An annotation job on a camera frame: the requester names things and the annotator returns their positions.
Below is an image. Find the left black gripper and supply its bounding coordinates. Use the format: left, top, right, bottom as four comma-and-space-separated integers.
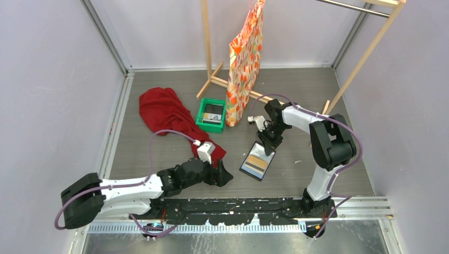
182, 154, 232, 189

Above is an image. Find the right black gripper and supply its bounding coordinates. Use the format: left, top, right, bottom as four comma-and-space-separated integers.
257, 123, 289, 156

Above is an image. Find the black card holder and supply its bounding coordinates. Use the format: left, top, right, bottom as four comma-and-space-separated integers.
239, 141, 276, 182

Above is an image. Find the green plastic bin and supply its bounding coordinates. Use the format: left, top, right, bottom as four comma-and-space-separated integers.
195, 98, 226, 134

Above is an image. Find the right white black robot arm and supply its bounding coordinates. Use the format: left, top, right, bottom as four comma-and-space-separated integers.
248, 99, 357, 217

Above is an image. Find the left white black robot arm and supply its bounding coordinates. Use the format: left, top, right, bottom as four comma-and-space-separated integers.
55, 158, 233, 230

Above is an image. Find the red cloth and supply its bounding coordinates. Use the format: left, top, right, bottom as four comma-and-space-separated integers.
139, 87, 226, 165

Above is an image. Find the orange floral tote bag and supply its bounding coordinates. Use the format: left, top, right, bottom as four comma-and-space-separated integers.
226, 0, 266, 126

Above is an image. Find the wooden clothes rack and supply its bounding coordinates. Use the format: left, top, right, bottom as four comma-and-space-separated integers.
196, 0, 406, 113

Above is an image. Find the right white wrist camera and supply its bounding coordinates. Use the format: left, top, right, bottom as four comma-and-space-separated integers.
247, 115, 266, 132

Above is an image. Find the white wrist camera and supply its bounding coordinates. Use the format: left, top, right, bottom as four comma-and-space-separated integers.
197, 141, 215, 164
247, 115, 266, 132

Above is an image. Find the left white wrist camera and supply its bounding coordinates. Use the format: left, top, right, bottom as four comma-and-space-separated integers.
197, 141, 215, 164

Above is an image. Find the perforated metal rail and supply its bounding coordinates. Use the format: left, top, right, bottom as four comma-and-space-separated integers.
87, 221, 307, 234

